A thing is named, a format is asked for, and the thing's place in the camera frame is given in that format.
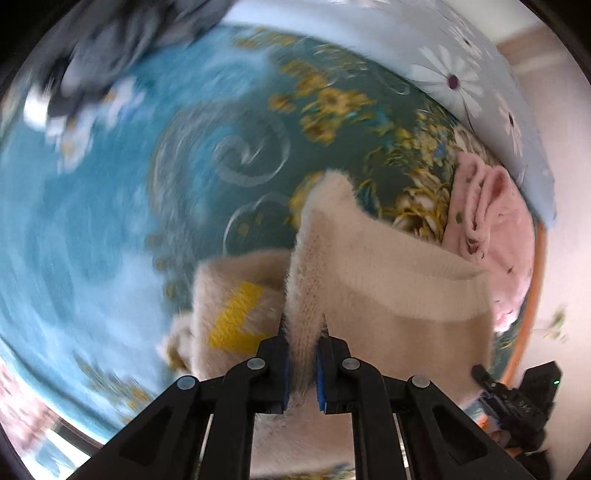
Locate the dark grey clothes pile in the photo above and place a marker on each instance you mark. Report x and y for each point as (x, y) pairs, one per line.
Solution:
(115, 41)

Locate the light blue daisy quilt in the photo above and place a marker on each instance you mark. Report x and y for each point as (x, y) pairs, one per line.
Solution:
(415, 37)

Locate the beige fuzzy knit sweater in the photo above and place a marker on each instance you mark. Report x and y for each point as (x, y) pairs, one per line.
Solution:
(392, 286)

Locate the orange wooden bed rail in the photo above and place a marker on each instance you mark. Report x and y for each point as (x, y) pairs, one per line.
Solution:
(540, 258)

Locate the pink folded cloth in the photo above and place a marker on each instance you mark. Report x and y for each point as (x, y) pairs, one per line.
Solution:
(498, 221)

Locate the pink patterned cloth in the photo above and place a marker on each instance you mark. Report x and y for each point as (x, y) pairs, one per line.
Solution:
(18, 401)

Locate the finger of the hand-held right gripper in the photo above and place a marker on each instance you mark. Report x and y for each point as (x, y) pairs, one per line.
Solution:
(481, 374)

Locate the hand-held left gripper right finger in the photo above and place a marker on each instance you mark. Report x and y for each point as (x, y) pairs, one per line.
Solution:
(318, 374)

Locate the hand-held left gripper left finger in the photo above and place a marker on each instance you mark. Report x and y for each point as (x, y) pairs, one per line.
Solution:
(285, 369)

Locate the teal floral bed sheet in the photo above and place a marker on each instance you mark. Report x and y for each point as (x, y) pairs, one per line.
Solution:
(115, 207)

